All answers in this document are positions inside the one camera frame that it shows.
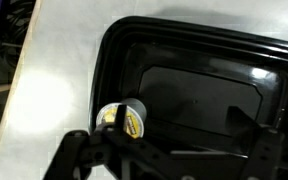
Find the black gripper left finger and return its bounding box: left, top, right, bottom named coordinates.
left=43, top=103, right=192, bottom=180

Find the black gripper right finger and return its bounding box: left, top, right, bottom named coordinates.
left=224, top=105, right=286, bottom=180

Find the yellow lid coffee pod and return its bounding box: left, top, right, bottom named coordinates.
left=95, top=97, right=148, bottom=140

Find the black plastic tray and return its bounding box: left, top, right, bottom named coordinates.
left=88, top=15, right=288, bottom=158

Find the black cable bundle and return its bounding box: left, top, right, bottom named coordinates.
left=2, top=0, right=36, bottom=46

